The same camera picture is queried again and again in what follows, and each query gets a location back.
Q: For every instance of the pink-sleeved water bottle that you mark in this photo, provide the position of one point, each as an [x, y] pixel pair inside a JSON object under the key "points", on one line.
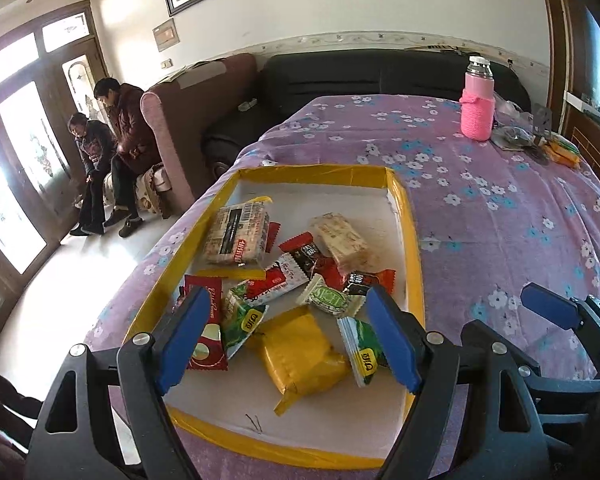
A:
{"points": [[477, 102]]}

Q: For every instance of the yellow-rimmed white tray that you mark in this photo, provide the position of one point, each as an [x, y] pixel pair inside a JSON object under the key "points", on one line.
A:
{"points": [[346, 427]]}

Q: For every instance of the yellow wrapped snack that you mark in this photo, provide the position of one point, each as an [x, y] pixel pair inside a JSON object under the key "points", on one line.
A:
{"points": [[298, 356]]}

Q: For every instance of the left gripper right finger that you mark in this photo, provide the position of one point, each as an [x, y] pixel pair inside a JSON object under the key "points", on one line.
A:
{"points": [[501, 435]]}

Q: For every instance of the orange snack packet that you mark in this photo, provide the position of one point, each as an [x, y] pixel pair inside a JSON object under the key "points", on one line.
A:
{"points": [[560, 150]]}

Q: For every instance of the red white candy packet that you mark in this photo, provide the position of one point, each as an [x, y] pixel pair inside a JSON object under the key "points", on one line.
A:
{"points": [[282, 276]]}

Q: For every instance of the beige nougat packet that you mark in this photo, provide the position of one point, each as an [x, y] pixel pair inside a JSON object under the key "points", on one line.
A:
{"points": [[349, 249]]}

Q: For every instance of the wooden side cabinet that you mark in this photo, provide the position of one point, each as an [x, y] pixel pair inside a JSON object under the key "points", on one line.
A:
{"points": [[582, 129]]}

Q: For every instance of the green white candy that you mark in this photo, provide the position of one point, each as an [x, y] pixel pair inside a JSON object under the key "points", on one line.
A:
{"points": [[329, 300]]}

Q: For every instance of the maroon armchair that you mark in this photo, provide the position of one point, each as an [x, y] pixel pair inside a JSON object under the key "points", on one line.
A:
{"points": [[180, 108]]}

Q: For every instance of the person in dark red jacket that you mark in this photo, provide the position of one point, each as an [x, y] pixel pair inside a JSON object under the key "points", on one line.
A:
{"points": [[136, 150]]}

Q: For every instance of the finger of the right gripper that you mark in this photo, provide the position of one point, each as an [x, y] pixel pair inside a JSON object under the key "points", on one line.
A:
{"points": [[581, 316]]}

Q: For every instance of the person in patterned jacket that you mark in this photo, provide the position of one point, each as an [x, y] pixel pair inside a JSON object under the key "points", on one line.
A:
{"points": [[95, 144]]}

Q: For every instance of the green yellow snack packet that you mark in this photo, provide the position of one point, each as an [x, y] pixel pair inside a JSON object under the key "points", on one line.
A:
{"points": [[241, 317]]}

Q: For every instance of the black sofa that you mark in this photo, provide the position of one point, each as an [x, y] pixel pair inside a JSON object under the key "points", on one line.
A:
{"points": [[288, 82]]}

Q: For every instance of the purple floral tablecloth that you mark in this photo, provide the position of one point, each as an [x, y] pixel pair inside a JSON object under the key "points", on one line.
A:
{"points": [[487, 221]]}

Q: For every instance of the red chocolate candy packet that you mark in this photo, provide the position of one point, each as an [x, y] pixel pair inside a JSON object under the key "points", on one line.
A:
{"points": [[209, 353]]}

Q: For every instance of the newspaper print snack packet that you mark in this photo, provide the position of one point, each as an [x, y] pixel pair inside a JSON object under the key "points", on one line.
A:
{"points": [[239, 233]]}

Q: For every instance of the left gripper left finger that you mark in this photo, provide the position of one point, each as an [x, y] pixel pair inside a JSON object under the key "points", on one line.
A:
{"points": [[75, 436]]}

